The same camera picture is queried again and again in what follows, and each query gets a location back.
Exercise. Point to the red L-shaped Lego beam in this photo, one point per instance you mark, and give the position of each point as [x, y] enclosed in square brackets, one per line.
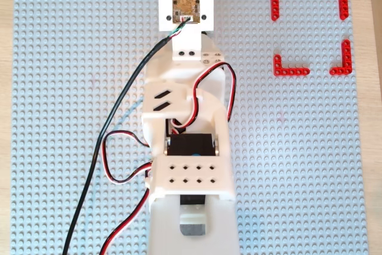
[291, 72]
[274, 1]
[344, 1]
[346, 58]

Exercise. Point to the grey Lego baseplate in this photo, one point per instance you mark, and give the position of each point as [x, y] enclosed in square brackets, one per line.
[59, 87]

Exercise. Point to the white printed robot arm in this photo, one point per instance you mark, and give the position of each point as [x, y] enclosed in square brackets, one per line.
[191, 177]

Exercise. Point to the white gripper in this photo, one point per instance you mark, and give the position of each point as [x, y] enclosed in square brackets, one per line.
[212, 60]

